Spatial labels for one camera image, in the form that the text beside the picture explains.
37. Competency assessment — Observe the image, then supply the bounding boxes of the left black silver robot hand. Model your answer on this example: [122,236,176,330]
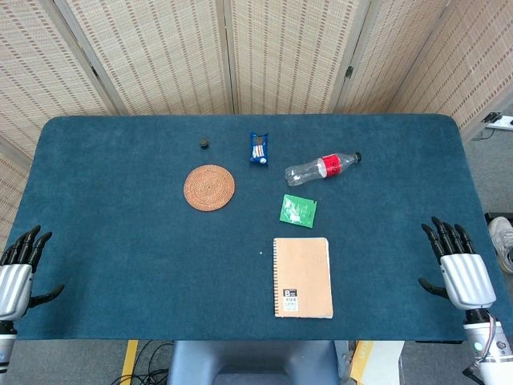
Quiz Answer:
[0,225,65,322]

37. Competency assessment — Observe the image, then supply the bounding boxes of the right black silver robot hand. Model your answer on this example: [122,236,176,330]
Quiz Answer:
[418,216,498,312]

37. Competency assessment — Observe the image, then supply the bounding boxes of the kraft cover spiral notebook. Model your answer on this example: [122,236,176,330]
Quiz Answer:
[272,236,334,320]

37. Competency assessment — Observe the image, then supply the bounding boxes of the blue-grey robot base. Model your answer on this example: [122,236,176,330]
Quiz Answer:
[167,340,341,385]

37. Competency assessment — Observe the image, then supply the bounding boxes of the grey sneaker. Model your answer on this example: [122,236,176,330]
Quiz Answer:
[488,216,513,275]

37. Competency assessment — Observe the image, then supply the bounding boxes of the woven folding screen panel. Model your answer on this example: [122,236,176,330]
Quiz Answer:
[0,134,34,252]
[224,0,372,116]
[390,0,513,142]
[336,0,456,116]
[0,0,121,157]
[54,0,236,116]

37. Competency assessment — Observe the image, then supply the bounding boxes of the blue carpet table cover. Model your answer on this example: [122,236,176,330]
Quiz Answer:
[7,114,496,342]

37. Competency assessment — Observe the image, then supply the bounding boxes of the yellow cardboard box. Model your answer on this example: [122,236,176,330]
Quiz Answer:
[348,340,406,385]

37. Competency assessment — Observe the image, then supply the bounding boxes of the yellow floor tape strip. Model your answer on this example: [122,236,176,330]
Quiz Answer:
[119,339,139,385]

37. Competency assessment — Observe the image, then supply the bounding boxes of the white power strip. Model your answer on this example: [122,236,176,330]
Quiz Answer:
[483,113,513,131]

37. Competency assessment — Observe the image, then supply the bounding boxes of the green plastic packet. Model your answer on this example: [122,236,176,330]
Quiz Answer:
[278,193,318,229]

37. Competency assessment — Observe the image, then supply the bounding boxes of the empty clear red-label bottle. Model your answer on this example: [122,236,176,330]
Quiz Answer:
[284,151,363,188]

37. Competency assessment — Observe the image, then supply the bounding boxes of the round woven rattan coaster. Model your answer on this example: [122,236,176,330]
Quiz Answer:
[183,164,236,212]

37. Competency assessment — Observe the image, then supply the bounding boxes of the blue cookie packet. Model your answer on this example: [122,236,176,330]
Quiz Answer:
[248,131,270,166]

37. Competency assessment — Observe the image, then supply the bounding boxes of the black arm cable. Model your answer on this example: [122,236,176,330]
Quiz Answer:
[463,359,484,380]

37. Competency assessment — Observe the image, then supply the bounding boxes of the black floor cables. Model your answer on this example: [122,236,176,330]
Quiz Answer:
[130,340,174,385]

